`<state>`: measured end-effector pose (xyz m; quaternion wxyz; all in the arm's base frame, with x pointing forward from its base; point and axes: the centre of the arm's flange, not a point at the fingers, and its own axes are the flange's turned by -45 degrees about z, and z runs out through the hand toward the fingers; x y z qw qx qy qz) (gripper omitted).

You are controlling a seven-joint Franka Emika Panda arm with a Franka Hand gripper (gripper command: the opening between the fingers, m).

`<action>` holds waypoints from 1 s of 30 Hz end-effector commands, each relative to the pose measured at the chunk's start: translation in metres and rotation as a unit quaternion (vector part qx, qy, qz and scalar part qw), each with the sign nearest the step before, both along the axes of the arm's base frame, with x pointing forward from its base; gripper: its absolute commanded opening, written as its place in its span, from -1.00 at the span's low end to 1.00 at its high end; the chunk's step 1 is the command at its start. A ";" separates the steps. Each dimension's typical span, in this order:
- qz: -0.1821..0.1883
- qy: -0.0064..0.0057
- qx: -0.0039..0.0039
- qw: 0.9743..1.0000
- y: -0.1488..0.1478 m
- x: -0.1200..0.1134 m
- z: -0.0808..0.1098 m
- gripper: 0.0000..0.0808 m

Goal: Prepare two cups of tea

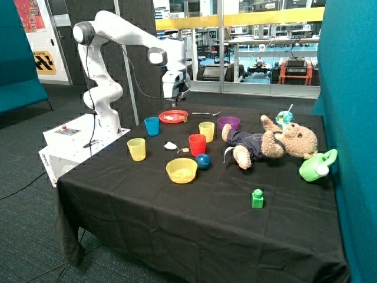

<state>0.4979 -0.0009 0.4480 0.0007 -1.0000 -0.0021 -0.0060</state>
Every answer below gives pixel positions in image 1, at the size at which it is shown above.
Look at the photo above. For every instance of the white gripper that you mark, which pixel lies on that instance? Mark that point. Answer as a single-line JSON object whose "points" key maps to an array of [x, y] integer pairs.
{"points": [[176, 85]]}

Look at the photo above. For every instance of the blue plastic cup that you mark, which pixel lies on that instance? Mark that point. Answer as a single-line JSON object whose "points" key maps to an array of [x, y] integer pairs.
{"points": [[152, 125]]}

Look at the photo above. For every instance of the yellow cup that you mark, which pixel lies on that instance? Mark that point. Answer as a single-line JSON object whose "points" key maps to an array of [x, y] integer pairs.
{"points": [[206, 128], [136, 148]]}

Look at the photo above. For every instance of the metal spoon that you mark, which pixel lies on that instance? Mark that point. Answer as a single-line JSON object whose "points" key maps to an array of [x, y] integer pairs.
{"points": [[206, 113]]}

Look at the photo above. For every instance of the red poster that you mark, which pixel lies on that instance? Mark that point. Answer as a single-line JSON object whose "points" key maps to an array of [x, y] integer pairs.
{"points": [[30, 15]]}

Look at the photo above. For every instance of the green toy block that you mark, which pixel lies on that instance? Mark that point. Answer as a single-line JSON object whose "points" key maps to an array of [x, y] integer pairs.
{"points": [[257, 199]]}

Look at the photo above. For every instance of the teal partition panel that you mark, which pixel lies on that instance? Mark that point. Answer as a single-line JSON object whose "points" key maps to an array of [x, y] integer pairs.
{"points": [[347, 102]]}

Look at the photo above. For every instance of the brown teddy bear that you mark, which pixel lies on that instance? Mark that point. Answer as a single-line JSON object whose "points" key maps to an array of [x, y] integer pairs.
{"points": [[294, 140]]}

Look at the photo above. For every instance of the black tablecloth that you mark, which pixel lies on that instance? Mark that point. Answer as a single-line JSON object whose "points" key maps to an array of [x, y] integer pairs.
{"points": [[206, 230]]}

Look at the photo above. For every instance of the green toy watering can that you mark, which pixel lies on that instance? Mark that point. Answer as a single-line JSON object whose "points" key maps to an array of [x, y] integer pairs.
{"points": [[318, 165]]}

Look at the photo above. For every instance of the yellow cup front left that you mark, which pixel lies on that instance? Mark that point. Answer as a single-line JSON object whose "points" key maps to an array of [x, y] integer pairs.
{"points": [[136, 148]]}

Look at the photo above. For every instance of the orange tag tea bag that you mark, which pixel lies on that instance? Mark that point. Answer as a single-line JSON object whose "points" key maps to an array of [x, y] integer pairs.
{"points": [[171, 146]]}

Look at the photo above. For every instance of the red plastic plate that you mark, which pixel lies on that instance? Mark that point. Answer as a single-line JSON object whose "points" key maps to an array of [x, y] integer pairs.
{"points": [[172, 113]]}

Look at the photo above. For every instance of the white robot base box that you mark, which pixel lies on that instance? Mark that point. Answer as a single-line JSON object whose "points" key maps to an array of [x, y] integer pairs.
{"points": [[73, 142]]}

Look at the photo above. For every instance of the blue ball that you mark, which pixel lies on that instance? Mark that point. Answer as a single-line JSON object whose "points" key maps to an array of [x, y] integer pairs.
{"points": [[203, 161]]}

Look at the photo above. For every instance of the teal sippy cup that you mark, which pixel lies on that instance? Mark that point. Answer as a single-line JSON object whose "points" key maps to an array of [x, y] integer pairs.
{"points": [[284, 118]]}

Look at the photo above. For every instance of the yellow cup back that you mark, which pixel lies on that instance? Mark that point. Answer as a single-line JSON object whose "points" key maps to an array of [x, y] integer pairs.
{"points": [[206, 128]]}

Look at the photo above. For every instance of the yellow plastic bowl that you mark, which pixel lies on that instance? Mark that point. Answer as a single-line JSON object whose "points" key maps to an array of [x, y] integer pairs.
{"points": [[181, 170]]}

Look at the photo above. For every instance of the purple plastic bowl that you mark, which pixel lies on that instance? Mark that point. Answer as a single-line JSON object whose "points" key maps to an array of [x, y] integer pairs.
{"points": [[233, 121]]}

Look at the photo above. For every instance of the teal sofa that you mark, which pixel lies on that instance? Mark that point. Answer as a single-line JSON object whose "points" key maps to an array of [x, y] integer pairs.
{"points": [[20, 85]]}

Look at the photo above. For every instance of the yellow black sign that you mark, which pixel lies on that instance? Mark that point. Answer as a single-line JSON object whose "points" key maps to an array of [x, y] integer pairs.
{"points": [[44, 63]]}

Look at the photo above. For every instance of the red plastic cup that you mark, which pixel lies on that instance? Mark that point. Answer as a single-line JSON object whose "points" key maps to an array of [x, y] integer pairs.
{"points": [[197, 143]]}

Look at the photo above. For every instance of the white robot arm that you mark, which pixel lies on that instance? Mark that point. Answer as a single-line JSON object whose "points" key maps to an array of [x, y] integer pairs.
{"points": [[106, 26]]}

